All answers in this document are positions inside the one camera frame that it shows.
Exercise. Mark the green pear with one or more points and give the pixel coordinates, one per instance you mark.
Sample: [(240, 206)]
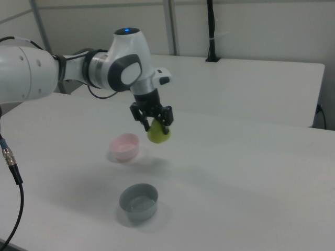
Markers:
[(157, 134)]

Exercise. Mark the grey partition frame post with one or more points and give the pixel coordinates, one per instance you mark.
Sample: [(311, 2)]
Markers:
[(171, 26)]

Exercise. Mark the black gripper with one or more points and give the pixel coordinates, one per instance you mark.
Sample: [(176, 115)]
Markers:
[(147, 100)]

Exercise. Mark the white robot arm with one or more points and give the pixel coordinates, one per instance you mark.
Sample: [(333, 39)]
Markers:
[(78, 65)]

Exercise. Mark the grey bowl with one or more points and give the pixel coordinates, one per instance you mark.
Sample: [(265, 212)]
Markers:
[(139, 202)]

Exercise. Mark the pink bowl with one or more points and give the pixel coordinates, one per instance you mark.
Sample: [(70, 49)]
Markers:
[(124, 147)]

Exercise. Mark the black camera pole with clamp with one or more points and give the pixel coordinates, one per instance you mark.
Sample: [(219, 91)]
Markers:
[(212, 31)]

